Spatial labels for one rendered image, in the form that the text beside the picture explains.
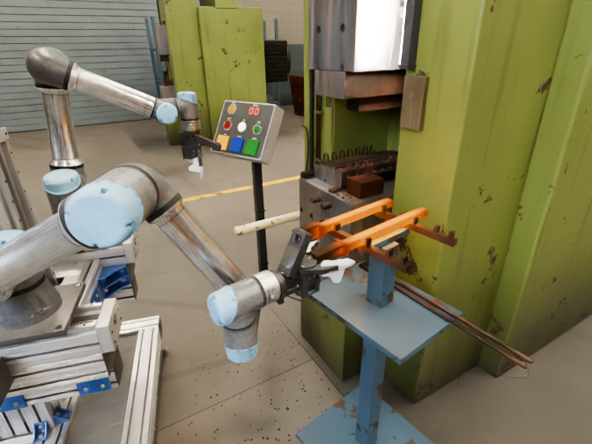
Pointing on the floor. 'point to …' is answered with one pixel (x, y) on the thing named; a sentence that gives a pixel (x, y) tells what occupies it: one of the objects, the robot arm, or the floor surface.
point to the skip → (298, 92)
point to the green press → (216, 57)
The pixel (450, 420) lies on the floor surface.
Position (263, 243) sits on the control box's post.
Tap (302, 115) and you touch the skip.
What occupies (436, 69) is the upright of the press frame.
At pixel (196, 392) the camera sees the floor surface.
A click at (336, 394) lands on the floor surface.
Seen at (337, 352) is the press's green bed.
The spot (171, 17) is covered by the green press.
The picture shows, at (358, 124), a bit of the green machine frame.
